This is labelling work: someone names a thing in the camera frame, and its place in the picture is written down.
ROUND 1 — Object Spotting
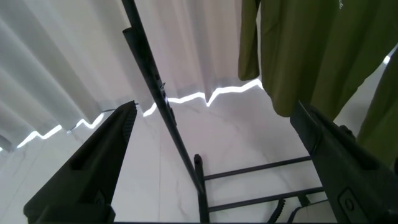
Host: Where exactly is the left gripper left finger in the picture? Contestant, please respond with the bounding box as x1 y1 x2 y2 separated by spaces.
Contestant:
23 100 138 223

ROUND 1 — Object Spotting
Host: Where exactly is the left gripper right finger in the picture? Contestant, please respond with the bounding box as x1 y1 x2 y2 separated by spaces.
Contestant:
289 99 398 224

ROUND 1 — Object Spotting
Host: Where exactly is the green printed sleeveless shirt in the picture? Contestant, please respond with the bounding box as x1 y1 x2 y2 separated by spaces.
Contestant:
237 0 398 169

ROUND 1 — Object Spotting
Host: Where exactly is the black clothes rack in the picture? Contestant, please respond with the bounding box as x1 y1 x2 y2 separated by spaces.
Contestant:
120 0 326 223

